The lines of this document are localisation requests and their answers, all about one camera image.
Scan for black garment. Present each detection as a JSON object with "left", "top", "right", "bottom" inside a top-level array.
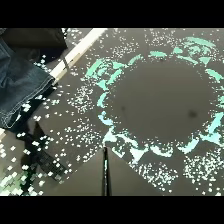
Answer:
[{"left": 2, "top": 27, "right": 69, "bottom": 63}]

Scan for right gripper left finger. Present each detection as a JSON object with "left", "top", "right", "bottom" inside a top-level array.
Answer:
[{"left": 55, "top": 147, "right": 107, "bottom": 197}]

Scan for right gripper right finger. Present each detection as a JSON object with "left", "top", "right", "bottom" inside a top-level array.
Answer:
[{"left": 106, "top": 146, "right": 158, "bottom": 197}]

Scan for blue jeans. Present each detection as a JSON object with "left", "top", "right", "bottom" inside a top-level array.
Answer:
[{"left": 0, "top": 28, "right": 56, "bottom": 130}]

